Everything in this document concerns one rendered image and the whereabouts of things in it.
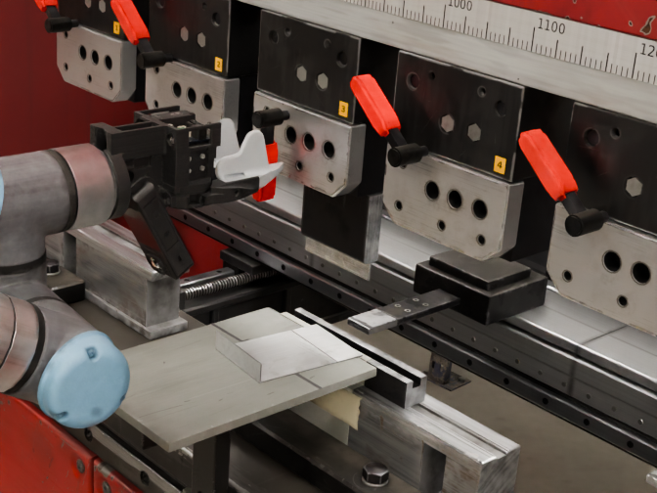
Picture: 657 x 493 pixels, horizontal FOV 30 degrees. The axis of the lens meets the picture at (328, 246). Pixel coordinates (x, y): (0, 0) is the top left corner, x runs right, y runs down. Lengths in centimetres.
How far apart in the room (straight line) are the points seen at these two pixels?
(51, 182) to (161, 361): 27
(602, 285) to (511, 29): 23
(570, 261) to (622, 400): 39
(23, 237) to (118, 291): 57
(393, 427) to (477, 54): 41
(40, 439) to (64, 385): 69
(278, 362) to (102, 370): 33
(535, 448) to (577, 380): 177
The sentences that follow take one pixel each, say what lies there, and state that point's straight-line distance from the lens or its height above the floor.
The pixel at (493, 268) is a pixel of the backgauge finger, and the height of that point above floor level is 103.
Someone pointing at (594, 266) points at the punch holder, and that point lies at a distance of 103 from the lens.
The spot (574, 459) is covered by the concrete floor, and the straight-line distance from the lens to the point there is 319.
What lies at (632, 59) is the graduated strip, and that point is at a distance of 98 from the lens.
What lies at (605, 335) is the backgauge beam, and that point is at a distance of 147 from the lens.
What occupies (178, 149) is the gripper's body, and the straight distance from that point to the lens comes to 114.
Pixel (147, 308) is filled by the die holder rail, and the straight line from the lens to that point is 159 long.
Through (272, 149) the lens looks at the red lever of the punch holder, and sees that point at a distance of 125.
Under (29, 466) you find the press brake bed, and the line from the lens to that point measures 171.
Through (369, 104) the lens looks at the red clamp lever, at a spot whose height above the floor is 129.
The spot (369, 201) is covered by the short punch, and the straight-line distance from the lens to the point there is 124.
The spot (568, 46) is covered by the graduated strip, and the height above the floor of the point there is 138.
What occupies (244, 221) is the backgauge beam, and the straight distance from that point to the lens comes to 182.
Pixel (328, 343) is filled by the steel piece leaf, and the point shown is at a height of 100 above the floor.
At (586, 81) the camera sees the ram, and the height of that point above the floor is 136.
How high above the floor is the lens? 158
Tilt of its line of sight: 21 degrees down
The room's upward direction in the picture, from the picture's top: 4 degrees clockwise
